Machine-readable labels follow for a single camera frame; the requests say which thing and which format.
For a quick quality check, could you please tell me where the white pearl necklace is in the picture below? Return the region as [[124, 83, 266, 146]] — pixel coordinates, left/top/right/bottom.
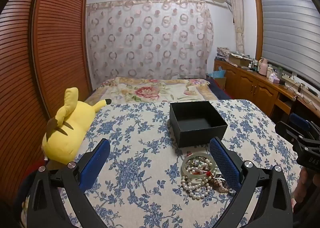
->
[[180, 174, 222, 200]]

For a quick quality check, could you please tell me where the pale jade bangle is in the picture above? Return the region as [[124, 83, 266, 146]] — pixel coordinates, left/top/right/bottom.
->
[[181, 152, 218, 178]]

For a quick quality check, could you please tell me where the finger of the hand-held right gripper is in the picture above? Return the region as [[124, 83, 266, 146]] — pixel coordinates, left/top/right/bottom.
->
[[275, 121, 304, 148], [290, 113, 319, 141]]

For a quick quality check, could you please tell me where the blue plastic bag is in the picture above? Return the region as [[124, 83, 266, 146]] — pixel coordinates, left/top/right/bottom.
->
[[207, 66, 227, 79]]

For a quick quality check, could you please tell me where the dark blue bedsheet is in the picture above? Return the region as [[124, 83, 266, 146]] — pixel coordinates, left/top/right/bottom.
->
[[208, 79, 236, 100]]

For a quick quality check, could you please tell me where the cardboard box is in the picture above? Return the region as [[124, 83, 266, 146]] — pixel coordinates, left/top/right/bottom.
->
[[228, 54, 248, 68]]

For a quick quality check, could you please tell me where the wooden louvered wardrobe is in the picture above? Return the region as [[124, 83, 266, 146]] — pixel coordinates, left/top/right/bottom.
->
[[0, 0, 92, 208]]

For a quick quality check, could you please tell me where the black box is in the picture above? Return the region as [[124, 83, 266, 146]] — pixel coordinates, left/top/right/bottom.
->
[[169, 100, 228, 148]]

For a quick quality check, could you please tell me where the pink thermos jug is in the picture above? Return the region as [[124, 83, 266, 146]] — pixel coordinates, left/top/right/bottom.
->
[[258, 58, 268, 76]]

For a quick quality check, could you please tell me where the circle patterned curtain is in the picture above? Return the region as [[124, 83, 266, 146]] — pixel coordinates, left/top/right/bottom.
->
[[86, 0, 215, 86]]

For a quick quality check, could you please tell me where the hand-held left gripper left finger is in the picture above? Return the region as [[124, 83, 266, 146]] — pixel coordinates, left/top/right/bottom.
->
[[26, 138, 112, 228]]

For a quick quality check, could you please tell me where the blue floral tablecloth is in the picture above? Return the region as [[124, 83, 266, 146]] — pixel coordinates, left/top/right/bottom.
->
[[20, 99, 303, 228]]

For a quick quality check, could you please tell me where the floral blanket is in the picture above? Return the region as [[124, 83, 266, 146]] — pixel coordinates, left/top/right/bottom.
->
[[84, 77, 220, 105]]

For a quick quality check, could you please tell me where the patterned box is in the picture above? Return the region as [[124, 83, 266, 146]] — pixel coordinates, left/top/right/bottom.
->
[[216, 47, 232, 60]]

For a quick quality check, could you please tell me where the brown bead bracelet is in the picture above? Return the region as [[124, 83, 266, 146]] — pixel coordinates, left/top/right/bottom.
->
[[211, 177, 232, 194]]

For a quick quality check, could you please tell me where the person's right hand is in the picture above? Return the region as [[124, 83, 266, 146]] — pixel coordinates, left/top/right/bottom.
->
[[294, 167, 316, 204]]

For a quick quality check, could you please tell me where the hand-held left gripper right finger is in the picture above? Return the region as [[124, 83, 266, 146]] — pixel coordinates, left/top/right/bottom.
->
[[209, 137, 294, 228]]

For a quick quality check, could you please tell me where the cream side curtain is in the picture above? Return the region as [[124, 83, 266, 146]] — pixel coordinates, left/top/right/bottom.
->
[[228, 0, 245, 54]]

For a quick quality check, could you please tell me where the metal chain necklace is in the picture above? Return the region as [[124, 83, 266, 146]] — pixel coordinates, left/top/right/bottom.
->
[[186, 158, 210, 172]]

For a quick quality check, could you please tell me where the grey window blind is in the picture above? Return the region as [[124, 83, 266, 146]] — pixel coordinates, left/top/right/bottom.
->
[[258, 0, 320, 89]]

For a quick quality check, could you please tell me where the pink tissue pack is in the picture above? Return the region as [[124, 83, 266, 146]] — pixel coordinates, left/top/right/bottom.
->
[[268, 72, 281, 84]]

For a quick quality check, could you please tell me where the wooden cabinet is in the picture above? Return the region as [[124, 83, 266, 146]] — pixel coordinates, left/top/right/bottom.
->
[[214, 58, 320, 120]]

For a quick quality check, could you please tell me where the yellow plush toy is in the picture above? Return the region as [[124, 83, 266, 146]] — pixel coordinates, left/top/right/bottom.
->
[[41, 87, 112, 165]]

